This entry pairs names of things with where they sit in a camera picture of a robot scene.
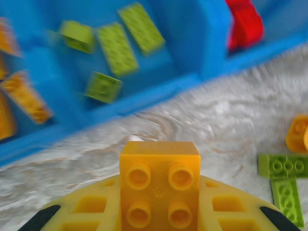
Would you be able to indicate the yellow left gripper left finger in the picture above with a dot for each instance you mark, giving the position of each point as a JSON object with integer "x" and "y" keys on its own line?
{"x": 91, "y": 207}

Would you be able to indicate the yellow square lego brick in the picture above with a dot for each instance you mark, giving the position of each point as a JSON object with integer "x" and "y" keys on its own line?
{"x": 160, "y": 183}

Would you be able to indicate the yellow round lego piece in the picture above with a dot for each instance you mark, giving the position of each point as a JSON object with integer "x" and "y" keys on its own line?
{"x": 297, "y": 134}

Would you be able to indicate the yellow lego window frame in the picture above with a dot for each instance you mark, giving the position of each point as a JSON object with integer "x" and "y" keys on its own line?
{"x": 7, "y": 38}

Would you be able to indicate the small green lego brick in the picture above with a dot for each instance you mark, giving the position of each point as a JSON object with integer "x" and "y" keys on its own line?
{"x": 103, "y": 87}
{"x": 77, "y": 36}

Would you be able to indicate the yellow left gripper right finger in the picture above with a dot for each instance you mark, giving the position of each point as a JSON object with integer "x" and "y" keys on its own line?
{"x": 231, "y": 209}

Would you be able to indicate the green long lego plate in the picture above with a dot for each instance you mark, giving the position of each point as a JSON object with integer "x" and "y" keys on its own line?
{"x": 287, "y": 202}

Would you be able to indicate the blue three-compartment plastic bin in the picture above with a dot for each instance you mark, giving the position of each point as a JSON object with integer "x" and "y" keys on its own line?
{"x": 192, "y": 48}

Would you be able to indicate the yellow long lego brick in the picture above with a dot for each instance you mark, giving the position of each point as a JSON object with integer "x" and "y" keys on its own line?
{"x": 26, "y": 96}

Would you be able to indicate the red lego window frame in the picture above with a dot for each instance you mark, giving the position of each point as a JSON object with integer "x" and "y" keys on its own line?
{"x": 245, "y": 24}

